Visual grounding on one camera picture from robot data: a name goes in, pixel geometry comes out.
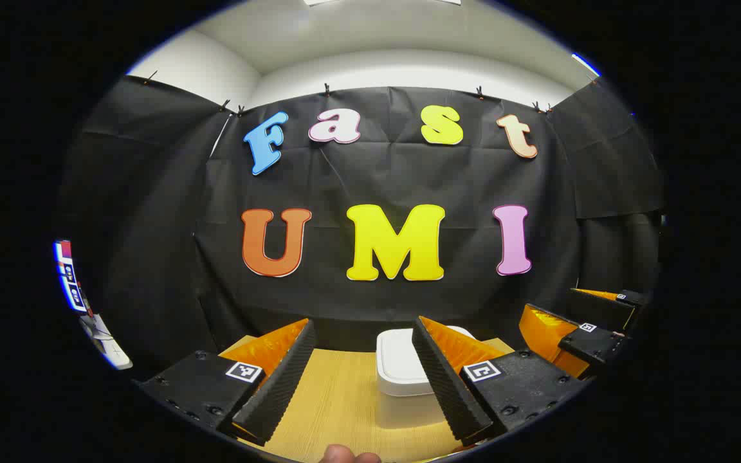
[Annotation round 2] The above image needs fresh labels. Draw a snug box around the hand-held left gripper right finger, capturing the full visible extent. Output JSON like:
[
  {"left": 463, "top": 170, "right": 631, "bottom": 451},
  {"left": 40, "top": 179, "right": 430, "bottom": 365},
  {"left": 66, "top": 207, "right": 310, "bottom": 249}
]
[{"left": 412, "top": 315, "right": 595, "bottom": 448}]

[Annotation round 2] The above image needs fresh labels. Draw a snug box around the wooden desktop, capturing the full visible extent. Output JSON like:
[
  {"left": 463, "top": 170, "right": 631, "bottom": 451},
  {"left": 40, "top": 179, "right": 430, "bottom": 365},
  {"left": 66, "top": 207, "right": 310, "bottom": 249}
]
[{"left": 218, "top": 334, "right": 517, "bottom": 463}]

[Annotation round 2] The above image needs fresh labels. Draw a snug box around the colourful printed banner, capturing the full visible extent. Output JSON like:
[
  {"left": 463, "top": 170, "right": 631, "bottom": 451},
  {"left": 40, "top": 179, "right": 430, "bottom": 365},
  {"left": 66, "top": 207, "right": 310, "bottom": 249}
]
[{"left": 54, "top": 239, "right": 92, "bottom": 316}]

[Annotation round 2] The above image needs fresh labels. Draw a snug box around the white desktop garbage bin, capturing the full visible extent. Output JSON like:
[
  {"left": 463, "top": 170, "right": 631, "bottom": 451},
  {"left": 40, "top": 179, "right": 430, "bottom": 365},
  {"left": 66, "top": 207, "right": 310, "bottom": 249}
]
[{"left": 376, "top": 325, "right": 478, "bottom": 430}]

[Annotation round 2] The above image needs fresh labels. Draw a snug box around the black backdrop cloth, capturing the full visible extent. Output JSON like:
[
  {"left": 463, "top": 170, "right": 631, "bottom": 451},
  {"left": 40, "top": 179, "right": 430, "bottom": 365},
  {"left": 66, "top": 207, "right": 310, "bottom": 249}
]
[{"left": 55, "top": 74, "right": 667, "bottom": 380}]

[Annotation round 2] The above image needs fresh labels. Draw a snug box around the white flat object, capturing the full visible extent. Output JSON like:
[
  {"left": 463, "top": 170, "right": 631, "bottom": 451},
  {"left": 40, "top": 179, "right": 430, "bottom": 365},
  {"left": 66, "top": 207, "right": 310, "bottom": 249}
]
[{"left": 80, "top": 313, "right": 134, "bottom": 371}]

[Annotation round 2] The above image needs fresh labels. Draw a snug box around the row of small cloth clips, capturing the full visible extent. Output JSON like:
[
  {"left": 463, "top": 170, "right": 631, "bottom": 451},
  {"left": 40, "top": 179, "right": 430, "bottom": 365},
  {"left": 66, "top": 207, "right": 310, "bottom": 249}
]
[{"left": 145, "top": 69, "right": 599, "bottom": 116}]

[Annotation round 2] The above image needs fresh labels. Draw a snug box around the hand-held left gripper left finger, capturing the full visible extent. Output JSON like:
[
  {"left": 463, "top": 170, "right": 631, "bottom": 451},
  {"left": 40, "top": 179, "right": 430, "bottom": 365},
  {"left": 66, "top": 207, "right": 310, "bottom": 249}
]
[{"left": 139, "top": 318, "right": 318, "bottom": 446}]

